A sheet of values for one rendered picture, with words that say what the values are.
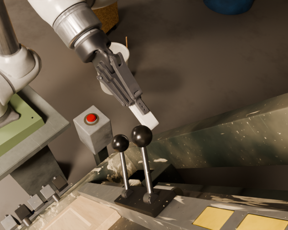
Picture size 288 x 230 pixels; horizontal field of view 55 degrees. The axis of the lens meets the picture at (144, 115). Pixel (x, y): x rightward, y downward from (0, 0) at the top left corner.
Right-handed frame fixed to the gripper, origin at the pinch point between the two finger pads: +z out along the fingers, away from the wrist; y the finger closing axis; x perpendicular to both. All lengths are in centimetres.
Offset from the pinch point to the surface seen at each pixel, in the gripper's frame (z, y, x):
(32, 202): 6, 76, 31
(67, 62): -70, 215, -65
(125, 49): -40, 153, -91
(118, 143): 1.1, -1.8, 9.0
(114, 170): 15, 57, 0
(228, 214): 11.5, -29.6, 12.5
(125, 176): 7.4, -0.6, 11.7
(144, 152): 3.8, -12.6, 9.6
